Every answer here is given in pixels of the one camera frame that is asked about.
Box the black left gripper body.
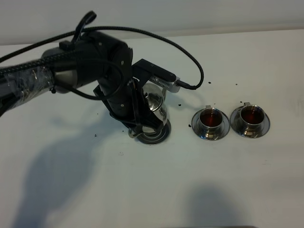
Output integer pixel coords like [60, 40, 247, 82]
[94, 78, 149, 126]

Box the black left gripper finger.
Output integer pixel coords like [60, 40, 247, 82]
[123, 112, 164, 132]

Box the stainless steel teapot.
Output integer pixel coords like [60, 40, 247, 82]
[128, 83, 169, 138]

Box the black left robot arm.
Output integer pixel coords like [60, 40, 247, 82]
[0, 31, 167, 135]

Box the round steel teapot tray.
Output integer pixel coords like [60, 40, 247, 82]
[137, 120, 171, 145]

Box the left stainless steel teacup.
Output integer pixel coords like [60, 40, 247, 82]
[199, 105, 224, 130]

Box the stainless steel teacup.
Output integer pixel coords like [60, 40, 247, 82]
[199, 105, 224, 130]
[240, 102, 266, 129]

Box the right stainless steel teacup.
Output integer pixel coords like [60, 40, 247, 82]
[240, 102, 266, 129]

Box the left steel saucer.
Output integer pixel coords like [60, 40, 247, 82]
[191, 109, 230, 141]

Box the steel saucer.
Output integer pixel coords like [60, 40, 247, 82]
[230, 106, 270, 138]
[191, 109, 230, 141]

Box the right steel saucer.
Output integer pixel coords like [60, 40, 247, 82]
[230, 106, 270, 138]

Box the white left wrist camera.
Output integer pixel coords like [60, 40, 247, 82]
[132, 59, 181, 93]

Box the braided black left cable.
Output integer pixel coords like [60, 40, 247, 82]
[0, 11, 205, 138]

